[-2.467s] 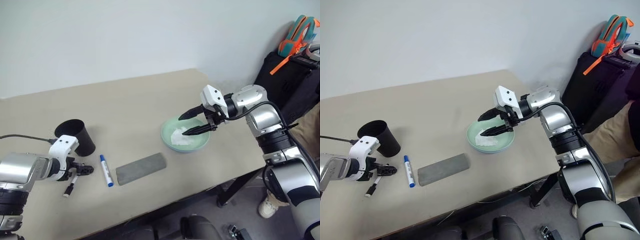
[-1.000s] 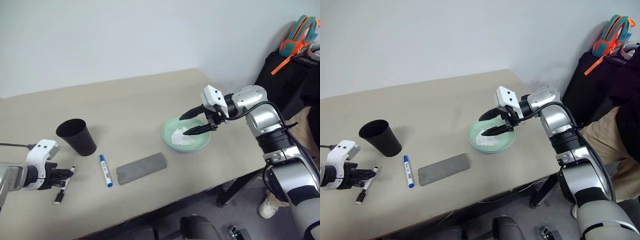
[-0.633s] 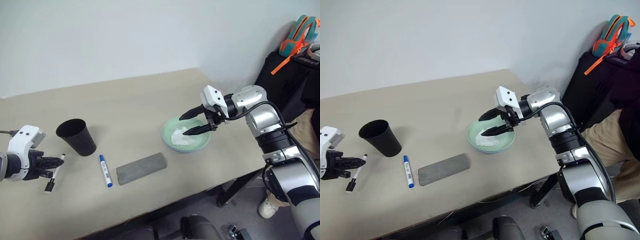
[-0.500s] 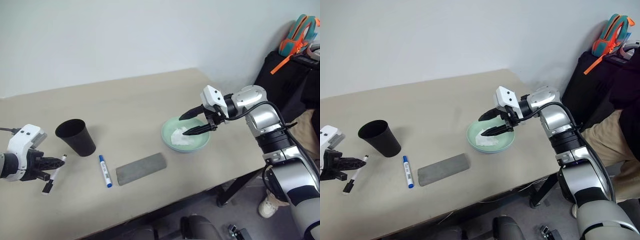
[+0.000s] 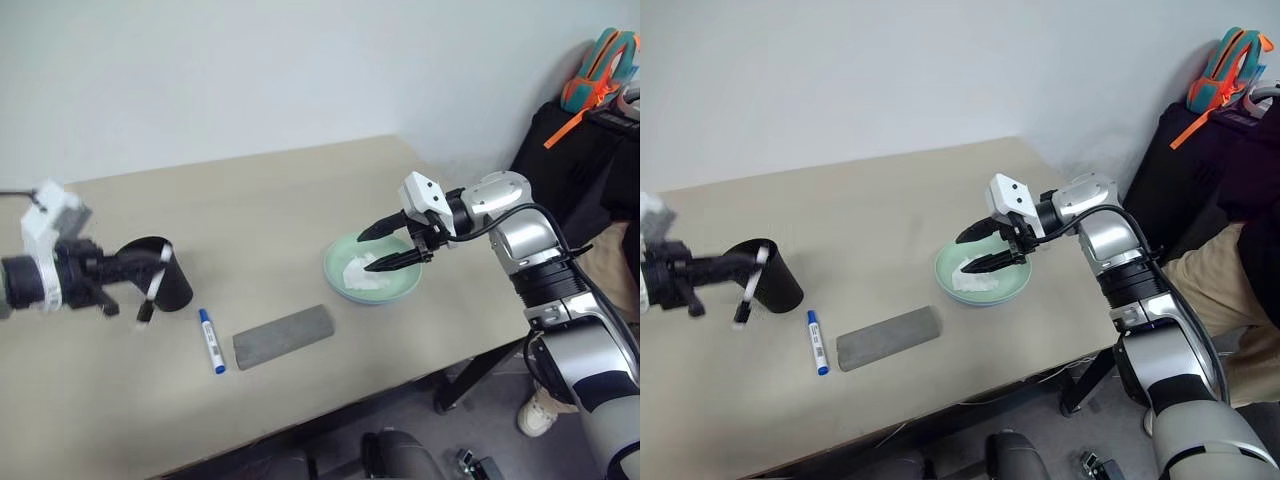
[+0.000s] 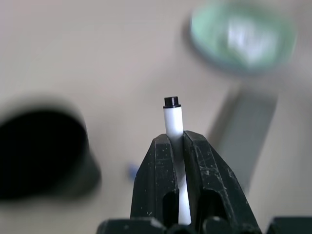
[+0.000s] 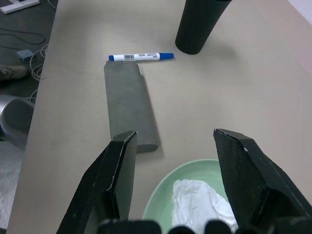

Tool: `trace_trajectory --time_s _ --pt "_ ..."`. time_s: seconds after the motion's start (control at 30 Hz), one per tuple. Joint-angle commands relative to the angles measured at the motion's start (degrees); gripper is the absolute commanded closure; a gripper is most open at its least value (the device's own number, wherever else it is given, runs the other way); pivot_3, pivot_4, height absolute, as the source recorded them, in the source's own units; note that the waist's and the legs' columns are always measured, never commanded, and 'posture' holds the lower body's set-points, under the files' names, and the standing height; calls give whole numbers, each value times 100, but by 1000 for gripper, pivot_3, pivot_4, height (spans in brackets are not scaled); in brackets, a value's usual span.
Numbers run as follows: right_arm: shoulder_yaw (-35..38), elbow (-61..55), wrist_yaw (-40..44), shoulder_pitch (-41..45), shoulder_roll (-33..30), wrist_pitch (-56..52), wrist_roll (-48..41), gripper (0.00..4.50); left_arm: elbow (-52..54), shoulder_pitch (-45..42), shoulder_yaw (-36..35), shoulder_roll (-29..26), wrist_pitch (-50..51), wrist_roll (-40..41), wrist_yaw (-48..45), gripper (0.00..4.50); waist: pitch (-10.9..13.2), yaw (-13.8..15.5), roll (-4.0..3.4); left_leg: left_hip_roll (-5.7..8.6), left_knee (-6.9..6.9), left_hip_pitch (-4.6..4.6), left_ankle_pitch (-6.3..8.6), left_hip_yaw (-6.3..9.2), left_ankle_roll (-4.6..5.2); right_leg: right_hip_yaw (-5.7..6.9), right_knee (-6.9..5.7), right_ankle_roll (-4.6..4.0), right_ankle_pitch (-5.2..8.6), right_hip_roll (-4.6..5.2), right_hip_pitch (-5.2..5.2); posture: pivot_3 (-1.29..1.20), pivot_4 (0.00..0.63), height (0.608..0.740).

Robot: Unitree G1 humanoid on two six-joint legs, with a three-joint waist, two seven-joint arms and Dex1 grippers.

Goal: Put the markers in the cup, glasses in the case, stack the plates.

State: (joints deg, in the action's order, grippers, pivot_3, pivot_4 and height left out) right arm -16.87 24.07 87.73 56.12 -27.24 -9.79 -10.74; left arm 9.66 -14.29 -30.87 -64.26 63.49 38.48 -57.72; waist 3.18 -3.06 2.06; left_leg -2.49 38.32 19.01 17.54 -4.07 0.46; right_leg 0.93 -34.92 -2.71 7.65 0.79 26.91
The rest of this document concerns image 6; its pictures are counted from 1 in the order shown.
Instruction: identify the grey glasses case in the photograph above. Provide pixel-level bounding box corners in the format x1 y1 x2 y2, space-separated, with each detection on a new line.
207 81 280 193

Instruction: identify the black plastic cup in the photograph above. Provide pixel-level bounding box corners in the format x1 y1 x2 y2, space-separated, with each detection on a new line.
0 97 102 202

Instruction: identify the light green plate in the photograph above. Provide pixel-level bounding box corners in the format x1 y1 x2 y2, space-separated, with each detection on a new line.
189 1 299 74

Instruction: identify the light blue plate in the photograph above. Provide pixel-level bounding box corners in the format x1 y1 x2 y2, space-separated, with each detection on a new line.
192 43 271 77

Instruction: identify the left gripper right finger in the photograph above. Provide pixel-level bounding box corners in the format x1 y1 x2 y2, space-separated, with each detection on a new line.
182 130 262 234

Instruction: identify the white marker with black cap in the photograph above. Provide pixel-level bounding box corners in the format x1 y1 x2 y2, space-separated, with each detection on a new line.
161 97 192 226

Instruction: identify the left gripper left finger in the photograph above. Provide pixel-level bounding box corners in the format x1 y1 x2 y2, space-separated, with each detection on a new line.
130 134 180 221

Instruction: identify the white marker with blue cap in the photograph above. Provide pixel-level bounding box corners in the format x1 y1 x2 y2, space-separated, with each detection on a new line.
127 163 138 180

